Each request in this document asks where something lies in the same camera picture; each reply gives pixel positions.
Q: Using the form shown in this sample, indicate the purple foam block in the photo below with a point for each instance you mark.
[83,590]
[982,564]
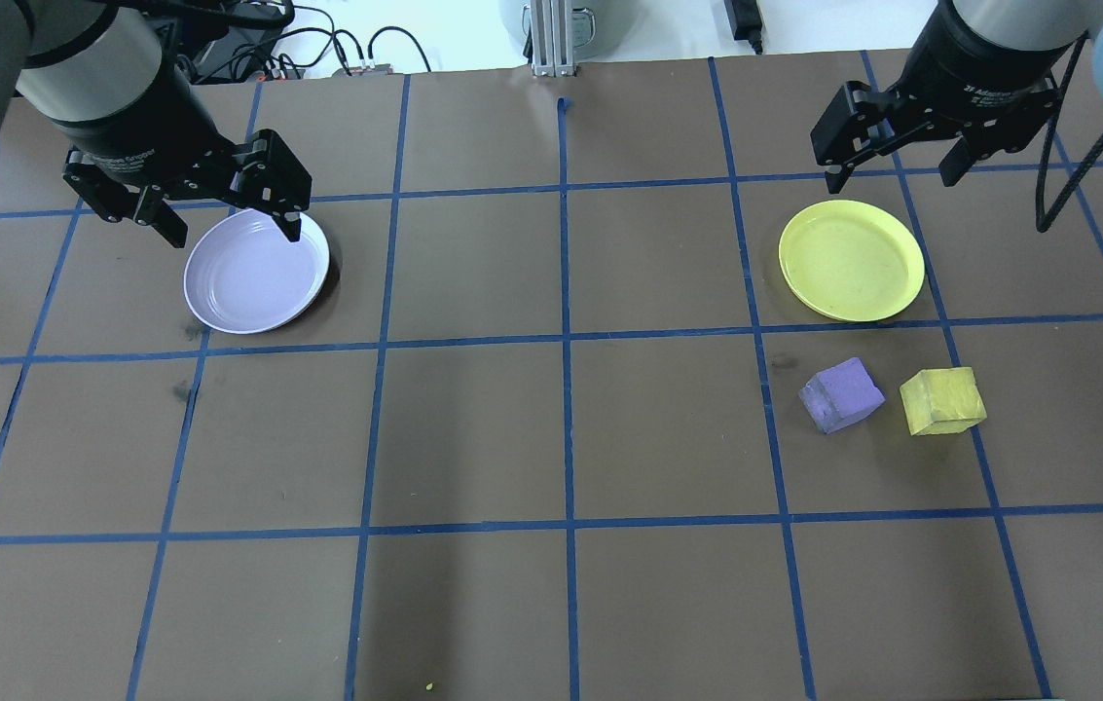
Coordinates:
[843,394]

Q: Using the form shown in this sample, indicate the yellow foam block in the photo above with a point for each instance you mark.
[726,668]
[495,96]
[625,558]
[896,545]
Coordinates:
[942,401]

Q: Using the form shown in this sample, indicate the purple plate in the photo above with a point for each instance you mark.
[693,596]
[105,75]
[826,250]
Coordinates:
[249,282]

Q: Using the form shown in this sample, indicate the black electronics box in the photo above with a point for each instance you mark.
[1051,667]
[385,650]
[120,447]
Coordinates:
[239,44]

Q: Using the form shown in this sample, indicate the yellow plate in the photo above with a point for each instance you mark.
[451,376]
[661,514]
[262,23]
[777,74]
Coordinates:
[853,263]

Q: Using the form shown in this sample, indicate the small grey connector box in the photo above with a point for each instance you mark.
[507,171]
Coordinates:
[366,68]

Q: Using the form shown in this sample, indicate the black power adapter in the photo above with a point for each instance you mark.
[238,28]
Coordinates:
[742,15]

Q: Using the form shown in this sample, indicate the aluminium profile post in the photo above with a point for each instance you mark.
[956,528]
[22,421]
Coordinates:
[553,39]

